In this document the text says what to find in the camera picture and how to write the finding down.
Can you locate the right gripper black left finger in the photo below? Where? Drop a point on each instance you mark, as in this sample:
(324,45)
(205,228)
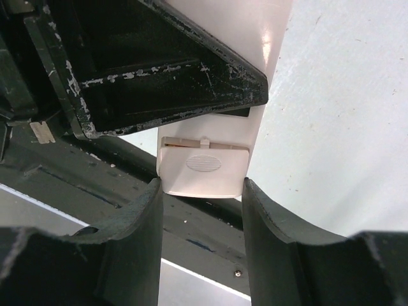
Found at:
(79,255)

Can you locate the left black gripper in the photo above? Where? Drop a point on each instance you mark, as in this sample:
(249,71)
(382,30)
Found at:
(43,62)

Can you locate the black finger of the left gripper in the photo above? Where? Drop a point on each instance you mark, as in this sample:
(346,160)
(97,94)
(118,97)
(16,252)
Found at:
(122,44)

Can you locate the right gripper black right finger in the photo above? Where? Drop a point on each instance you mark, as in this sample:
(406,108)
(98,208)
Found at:
(293,262)

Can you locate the white battery cover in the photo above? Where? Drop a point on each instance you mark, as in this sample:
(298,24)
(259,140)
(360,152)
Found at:
(201,168)

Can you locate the white red remote control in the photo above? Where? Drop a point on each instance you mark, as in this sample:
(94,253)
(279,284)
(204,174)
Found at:
(221,57)

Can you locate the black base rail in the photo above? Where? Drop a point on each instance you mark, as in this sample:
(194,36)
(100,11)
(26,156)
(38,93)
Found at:
(92,179)

